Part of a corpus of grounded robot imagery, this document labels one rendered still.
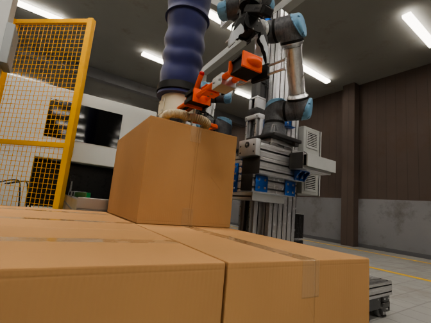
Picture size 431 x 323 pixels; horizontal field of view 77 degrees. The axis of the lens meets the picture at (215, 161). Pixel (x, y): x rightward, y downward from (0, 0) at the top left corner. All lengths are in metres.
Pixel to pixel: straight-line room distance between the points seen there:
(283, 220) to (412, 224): 5.19
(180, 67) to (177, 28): 0.21
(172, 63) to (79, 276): 1.17
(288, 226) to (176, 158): 1.04
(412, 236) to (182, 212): 6.10
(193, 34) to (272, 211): 1.10
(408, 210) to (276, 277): 6.39
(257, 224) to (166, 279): 1.36
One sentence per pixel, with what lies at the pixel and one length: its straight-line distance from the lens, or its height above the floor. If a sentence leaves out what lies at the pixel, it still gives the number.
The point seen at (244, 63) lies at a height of 1.06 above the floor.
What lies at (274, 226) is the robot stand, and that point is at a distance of 1.77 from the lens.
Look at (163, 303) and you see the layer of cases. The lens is 0.43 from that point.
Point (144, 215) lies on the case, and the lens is 1.02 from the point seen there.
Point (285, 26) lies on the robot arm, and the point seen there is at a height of 1.52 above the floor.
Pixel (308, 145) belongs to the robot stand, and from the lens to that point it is 1.98.
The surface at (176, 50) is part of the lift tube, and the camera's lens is 1.44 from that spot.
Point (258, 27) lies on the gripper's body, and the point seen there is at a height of 1.22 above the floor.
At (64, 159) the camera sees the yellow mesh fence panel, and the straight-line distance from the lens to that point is 2.40.
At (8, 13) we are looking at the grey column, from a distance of 2.64.
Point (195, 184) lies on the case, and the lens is 1.09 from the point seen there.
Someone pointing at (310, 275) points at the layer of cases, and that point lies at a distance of 0.60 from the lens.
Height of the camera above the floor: 0.63
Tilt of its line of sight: 9 degrees up
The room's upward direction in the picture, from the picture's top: 5 degrees clockwise
